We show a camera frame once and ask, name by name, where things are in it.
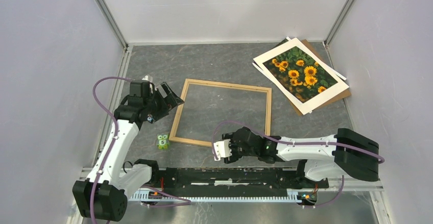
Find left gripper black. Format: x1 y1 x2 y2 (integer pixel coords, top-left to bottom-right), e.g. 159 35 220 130
143 82 184 122

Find right aluminium corner post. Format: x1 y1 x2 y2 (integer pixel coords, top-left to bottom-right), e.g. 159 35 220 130
323 0 356 48

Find left aluminium corner post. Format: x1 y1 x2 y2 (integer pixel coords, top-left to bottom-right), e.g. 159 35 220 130
95 0 129 49

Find brown cardboard backing board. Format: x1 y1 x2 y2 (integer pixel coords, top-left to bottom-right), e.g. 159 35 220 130
291 39 351 117

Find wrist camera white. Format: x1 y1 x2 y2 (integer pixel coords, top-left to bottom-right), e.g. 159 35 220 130
140 75 153 85
212 139 232 161

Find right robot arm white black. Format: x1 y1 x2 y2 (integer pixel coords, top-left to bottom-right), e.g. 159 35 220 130
212 127 384 187

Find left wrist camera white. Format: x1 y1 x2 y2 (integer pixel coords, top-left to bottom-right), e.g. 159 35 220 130
140 75 153 85

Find wooden picture frame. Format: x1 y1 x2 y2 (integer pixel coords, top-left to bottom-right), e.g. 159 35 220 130
170 79 272 147

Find toothed aluminium rail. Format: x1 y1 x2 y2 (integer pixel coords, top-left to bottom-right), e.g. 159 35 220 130
129 188 302 204

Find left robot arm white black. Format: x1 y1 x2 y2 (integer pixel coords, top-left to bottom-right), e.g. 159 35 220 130
72 80 184 223

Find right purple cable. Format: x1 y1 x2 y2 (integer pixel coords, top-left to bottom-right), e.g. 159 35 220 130
211 120 386 210

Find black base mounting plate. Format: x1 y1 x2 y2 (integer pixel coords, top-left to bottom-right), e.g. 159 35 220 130
147 167 329 197

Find sunflower photo white border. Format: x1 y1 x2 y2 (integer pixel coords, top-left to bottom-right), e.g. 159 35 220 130
253 38 350 115

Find aluminium corner post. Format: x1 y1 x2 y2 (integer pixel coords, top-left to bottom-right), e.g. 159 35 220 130
323 0 356 48
95 0 129 49

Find green owl number toy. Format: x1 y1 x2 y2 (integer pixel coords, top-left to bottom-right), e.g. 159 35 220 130
157 133 170 150

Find blue owl toy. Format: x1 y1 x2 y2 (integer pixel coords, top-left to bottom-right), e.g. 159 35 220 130
147 114 154 123

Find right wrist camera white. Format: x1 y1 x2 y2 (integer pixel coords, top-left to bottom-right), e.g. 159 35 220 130
212 139 232 161

